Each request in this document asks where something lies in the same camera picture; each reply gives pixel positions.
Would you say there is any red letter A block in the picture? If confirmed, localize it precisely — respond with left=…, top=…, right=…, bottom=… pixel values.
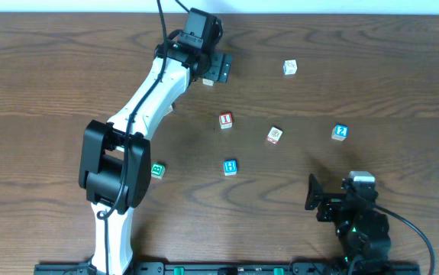
left=202, top=79, right=215, bottom=86

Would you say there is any red letter I block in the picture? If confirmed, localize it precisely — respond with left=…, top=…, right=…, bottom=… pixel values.
left=219, top=112, right=233, bottom=129

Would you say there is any blue number 2 block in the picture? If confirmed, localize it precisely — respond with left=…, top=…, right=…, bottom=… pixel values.
left=331, top=124, right=349, bottom=141

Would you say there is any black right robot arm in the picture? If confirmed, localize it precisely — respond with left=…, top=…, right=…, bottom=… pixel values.
left=305, top=171, right=391, bottom=274

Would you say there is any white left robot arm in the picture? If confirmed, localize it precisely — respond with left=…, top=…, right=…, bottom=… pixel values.
left=79, top=41, right=232, bottom=274

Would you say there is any red-edged picture block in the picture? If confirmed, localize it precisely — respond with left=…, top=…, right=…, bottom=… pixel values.
left=266, top=127, right=283, bottom=144

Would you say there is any white picture block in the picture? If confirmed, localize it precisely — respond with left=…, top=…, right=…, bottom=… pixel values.
left=282, top=60, right=298, bottom=76

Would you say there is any blue letter H block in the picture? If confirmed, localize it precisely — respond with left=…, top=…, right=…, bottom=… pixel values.
left=223, top=160, right=237, bottom=176

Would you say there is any green letter B block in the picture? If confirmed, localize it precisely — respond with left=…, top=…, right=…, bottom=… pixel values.
left=151, top=163, right=166, bottom=180

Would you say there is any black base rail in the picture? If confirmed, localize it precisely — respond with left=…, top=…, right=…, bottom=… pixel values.
left=34, top=261, right=421, bottom=275

